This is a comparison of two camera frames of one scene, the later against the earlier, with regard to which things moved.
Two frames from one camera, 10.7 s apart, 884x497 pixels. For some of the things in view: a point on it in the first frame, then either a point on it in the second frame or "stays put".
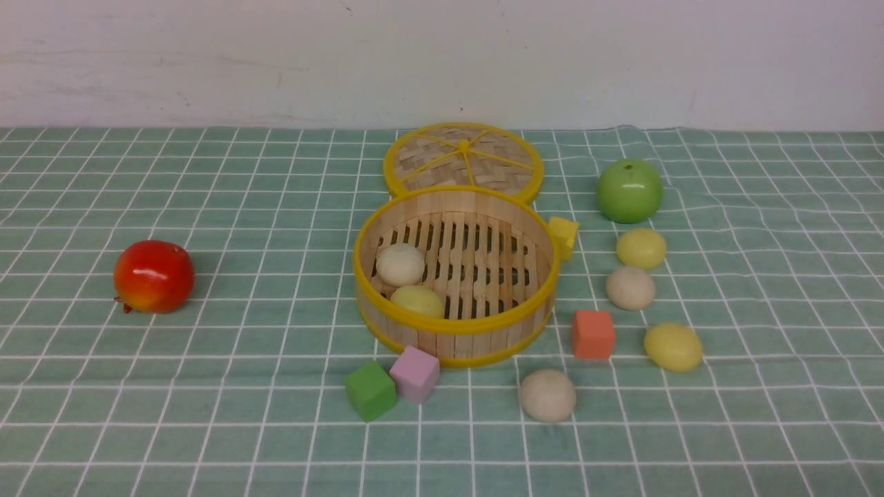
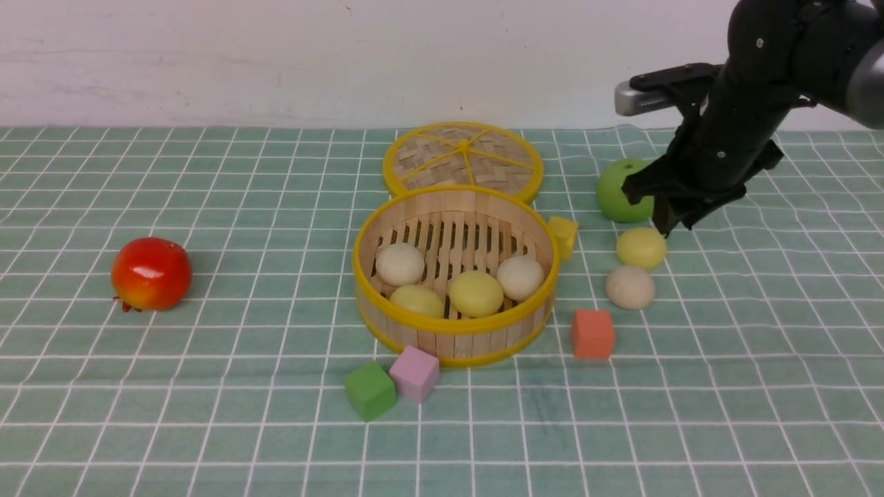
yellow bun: (419, 299) stays put
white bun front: (548, 395) to (521, 277)
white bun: (400, 264) stays put
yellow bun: (641, 248) stays put
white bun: (630, 288) stays put
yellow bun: (673, 347) to (475, 293)
